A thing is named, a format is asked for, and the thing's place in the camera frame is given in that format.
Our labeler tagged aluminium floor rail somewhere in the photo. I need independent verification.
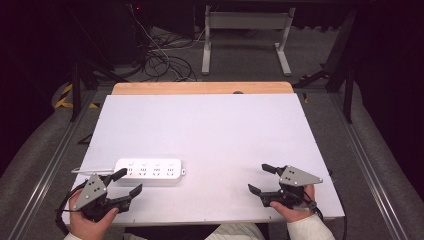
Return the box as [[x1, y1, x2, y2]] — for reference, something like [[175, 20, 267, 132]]
[[327, 93, 410, 240], [7, 89, 98, 240]]

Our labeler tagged black metal stand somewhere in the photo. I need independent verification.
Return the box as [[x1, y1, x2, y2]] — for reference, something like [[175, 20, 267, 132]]
[[67, 59, 130, 123], [293, 9, 358, 125]]

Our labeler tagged tangle of black floor cables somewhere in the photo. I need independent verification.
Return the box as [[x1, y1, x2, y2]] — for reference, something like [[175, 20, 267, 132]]
[[141, 26, 208, 83]]

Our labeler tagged yellow black hazard tape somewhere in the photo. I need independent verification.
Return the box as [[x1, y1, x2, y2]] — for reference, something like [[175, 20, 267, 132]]
[[54, 83, 101, 110]]

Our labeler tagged person's left hand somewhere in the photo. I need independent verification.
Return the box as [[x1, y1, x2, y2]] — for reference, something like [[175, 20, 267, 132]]
[[68, 207, 120, 240]]

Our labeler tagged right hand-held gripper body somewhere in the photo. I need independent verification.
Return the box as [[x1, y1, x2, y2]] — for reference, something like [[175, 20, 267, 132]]
[[259, 164, 324, 211]]

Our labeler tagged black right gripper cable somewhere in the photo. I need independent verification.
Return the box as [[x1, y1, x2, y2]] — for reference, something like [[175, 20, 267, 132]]
[[299, 191, 325, 222]]

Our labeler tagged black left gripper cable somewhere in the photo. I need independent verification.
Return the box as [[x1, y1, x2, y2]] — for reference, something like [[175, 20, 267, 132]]
[[54, 181, 89, 236]]

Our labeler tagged white power strip cable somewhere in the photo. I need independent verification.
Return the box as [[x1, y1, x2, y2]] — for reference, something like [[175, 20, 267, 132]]
[[70, 167, 116, 176]]

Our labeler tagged white metal desk frame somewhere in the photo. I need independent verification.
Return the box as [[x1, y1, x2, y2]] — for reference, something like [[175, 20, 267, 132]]
[[200, 4, 297, 77]]

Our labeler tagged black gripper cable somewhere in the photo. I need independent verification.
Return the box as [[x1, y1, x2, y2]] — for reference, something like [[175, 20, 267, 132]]
[[54, 181, 89, 236], [299, 191, 325, 222]]

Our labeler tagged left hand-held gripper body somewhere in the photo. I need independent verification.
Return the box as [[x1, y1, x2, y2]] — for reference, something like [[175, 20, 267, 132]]
[[70, 172, 133, 223]]

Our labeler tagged person's right hand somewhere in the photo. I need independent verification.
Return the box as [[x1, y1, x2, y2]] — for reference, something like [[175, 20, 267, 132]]
[[269, 184, 317, 224]]

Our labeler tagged thin white floor cable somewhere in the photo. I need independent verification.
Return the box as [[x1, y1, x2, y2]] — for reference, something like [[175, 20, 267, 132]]
[[128, 4, 188, 82]]

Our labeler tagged black equipment cabinet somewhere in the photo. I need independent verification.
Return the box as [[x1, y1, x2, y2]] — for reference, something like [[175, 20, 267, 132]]
[[66, 2, 152, 68]]

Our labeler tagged white power strip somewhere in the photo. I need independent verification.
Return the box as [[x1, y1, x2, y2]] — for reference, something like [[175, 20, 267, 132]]
[[113, 157, 187, 184]]

